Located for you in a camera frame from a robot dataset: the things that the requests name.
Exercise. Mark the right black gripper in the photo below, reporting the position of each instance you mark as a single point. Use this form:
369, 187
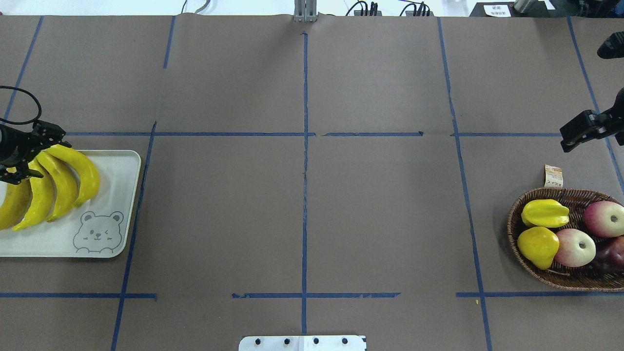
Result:
615, 127

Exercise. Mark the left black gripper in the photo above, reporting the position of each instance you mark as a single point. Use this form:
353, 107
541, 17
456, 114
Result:
10, 147

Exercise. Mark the yellow banana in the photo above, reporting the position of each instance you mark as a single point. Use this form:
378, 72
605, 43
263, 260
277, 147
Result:
65, 184
15, 204
88, 174
42, 190

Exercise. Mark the basket paper tag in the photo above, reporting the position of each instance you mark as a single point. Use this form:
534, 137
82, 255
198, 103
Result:
553, 177

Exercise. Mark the red yellow apple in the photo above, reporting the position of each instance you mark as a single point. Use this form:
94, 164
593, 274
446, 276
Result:
576, 248
604, 219

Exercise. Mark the yellow bell pepper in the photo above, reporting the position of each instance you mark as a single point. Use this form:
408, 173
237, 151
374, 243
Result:
545, 213

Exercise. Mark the white bear tray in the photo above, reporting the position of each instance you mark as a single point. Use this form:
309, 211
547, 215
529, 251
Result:
98, 229

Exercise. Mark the yellow lemon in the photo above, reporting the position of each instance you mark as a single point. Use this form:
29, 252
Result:
539, 245

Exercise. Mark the dark purple eggplant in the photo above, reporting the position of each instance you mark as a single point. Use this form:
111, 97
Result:
609, 257

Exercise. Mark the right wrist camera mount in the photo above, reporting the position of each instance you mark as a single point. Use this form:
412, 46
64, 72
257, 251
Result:
612, 47

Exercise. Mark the aluminium frame post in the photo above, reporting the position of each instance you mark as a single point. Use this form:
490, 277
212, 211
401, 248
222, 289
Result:
305, 11

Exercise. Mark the white camera stand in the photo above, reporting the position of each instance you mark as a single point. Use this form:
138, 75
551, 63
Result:
304, 343

